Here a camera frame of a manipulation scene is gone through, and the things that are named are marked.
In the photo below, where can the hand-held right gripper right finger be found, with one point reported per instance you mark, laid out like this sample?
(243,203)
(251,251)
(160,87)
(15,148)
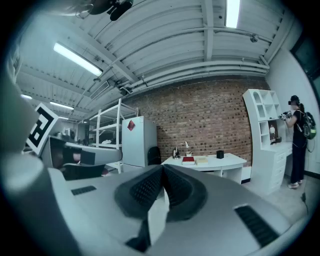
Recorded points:
(212,225)

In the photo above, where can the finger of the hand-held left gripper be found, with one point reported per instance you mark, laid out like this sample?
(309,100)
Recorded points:
(107,155)

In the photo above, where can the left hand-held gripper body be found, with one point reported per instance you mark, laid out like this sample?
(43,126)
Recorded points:
(41,125)

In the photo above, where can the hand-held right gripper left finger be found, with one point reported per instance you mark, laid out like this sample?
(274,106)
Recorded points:
(100,212)

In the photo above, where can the red book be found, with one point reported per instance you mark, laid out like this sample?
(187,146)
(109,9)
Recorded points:
(188,160)

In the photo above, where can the person's left hand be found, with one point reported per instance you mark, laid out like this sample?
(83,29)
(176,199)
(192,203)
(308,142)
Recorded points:
(76,157)

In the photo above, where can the white shelving rack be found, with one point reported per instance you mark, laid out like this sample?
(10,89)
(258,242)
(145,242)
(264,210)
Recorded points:
(99,130)

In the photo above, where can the fluorescent ceiling light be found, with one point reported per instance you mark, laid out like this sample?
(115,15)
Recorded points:
(77,58)
(26,96)
(233,13)
(61,105)

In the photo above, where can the red diamond sticker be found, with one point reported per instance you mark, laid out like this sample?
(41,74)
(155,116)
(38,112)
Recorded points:
(131,125)

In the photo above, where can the white refrigerator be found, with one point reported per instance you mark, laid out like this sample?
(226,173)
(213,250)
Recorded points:
(145,145)

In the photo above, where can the black office chair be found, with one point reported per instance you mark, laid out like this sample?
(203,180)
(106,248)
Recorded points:
(154,155)

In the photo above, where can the white desk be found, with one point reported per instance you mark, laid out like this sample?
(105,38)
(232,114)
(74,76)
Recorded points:
(225,162)

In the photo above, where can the ceiling air vent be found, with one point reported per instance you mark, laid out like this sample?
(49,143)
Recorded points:
(100,90)

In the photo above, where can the silver desk lamp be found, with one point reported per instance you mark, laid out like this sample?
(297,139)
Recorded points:
(176,156)

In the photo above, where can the black square box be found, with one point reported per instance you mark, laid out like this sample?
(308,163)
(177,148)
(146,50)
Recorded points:
(220,154)

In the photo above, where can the white pen holder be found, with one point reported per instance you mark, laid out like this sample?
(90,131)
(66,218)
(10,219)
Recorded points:
(188,154)

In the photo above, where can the white bookcase cabinet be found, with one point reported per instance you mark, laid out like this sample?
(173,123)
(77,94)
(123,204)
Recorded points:
(257,155)

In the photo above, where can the white ceiling pipes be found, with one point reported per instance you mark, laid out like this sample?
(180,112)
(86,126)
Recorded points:
(200,68)

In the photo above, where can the round ceiling fixture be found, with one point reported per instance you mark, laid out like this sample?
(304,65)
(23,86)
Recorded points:
(254,38)

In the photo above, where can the black framed window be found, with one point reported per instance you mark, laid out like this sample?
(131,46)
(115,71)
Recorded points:
(306,57)

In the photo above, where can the black head-mounted camera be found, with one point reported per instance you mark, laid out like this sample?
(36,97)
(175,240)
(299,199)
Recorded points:
(120,7)

